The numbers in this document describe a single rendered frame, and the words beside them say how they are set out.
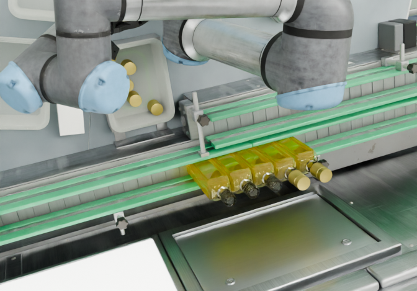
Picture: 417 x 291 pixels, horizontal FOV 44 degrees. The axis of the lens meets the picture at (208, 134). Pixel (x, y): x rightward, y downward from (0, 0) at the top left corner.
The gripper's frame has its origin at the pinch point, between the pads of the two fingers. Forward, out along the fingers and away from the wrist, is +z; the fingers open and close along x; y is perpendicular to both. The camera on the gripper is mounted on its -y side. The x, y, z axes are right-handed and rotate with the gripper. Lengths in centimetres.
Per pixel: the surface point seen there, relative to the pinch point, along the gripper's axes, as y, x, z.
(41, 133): -48, 27, -11
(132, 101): -41.1, 8.2, 4.8
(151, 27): -30.3, 11.9, 21.9
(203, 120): -33.5, -14.0, 2.0
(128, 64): -32.9, 11.2, 9.0
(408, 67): -35, -53, 46
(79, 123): -43.3, 17.2, -6.4
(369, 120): -56, -49, 43
